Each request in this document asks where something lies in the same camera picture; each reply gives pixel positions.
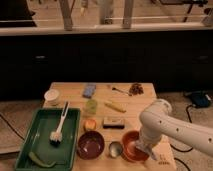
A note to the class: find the green translucent cup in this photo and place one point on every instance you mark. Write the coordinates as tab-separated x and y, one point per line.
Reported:
91	106

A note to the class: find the small metal cup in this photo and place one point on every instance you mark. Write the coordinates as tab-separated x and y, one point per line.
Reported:
115	149

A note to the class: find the dark blue floor device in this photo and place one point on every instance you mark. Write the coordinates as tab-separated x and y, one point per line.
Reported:
200	100

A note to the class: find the red bowl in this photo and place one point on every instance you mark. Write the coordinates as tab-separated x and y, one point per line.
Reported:
130	152

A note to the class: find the green chili pepper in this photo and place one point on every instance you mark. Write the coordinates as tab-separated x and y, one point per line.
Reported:
34	158

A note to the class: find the black and tan block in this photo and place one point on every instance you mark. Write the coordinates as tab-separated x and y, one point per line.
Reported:
113	123

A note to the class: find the small orange cup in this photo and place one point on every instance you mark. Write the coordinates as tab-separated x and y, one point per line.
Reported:
90	125

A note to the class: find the white dish brush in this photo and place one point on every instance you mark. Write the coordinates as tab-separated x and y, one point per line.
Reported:
56	136

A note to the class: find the brown grape bunch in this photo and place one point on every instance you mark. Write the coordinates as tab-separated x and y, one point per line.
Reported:
136	89

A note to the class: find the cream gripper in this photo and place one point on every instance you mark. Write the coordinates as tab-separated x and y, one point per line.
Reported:
145	147

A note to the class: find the metal spoon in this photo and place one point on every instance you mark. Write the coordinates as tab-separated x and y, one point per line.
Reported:
121	91

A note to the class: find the green plastic tray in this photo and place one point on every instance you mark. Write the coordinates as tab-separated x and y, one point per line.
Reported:
37	140

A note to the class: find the white round container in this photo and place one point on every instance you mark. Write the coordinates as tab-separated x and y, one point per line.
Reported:
52	97

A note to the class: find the purple bowl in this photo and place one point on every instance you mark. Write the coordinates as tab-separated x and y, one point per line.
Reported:
90	145

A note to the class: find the blue sponge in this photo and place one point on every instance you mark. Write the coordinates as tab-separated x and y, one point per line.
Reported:
89	90

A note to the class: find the light blue towel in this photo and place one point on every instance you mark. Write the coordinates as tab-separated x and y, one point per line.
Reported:
150	153

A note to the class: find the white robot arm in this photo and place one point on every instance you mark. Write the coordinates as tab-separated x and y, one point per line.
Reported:
156	121

